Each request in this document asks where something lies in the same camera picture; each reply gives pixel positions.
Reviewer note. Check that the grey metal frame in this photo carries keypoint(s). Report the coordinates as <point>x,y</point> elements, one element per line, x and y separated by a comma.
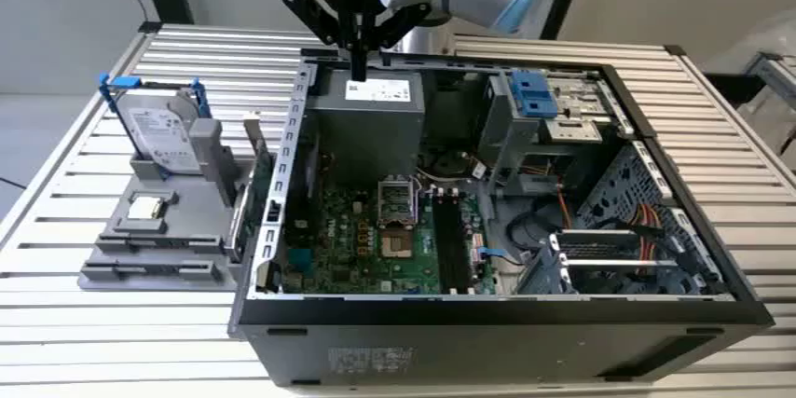
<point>768,67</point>

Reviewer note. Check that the green graphics card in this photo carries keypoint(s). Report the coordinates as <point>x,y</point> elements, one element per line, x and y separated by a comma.
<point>264,174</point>

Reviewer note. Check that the grey parts rack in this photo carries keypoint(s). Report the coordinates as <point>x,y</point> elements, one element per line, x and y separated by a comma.
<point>187,211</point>

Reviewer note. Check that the grey metal drive bay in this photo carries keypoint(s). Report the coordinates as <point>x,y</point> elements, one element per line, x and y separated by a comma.
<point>572,132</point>

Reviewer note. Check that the black open PC case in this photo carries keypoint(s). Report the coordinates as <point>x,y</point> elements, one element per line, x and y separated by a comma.
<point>435,347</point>

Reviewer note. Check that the hard disk in blue carrier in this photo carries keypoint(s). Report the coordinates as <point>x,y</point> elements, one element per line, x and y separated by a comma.
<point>159,132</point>

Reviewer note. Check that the grey power supply unit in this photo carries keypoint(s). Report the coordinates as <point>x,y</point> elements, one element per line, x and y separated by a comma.
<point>367,137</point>

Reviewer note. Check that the CPU socket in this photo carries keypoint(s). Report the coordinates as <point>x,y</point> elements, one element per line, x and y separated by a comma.
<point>398,244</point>

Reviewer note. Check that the silver CPU chip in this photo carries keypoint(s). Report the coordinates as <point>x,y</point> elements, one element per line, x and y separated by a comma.
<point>143,208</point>

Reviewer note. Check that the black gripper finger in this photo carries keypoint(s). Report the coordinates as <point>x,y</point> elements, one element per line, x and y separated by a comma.
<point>374,34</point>
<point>311,11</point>

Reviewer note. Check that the blue plastic drive latch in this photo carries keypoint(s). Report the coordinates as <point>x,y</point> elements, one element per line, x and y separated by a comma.
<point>531,90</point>

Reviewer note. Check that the black controller chip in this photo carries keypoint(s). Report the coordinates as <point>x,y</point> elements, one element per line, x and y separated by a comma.
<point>342,276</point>

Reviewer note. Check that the silver metal drive cage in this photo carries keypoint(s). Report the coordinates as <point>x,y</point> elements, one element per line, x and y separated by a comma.
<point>598,242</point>

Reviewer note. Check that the green Dell motherboard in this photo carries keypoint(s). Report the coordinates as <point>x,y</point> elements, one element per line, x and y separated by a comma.
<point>348,272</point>

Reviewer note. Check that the white-latched RAM slot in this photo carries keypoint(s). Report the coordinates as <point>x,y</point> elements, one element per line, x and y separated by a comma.
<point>450,239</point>
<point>466,239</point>

